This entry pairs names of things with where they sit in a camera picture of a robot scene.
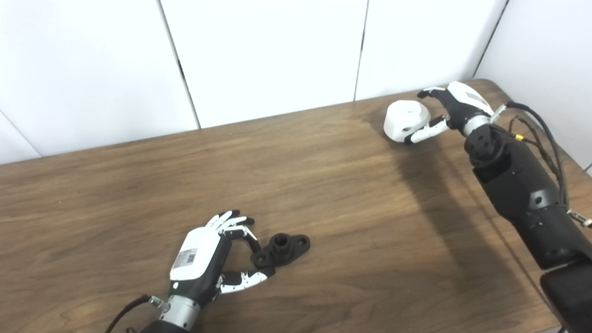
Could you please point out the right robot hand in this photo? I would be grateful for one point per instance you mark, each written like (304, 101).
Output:
(460, 108)

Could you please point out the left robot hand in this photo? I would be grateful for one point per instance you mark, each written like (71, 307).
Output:
(196, 259)

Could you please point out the round white piece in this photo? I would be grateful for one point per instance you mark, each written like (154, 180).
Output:
(404, 115)

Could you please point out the black flanged holder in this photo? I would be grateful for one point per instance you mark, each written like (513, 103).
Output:
(282, 247)

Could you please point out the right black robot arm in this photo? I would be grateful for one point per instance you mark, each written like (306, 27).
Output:
(522, 185)

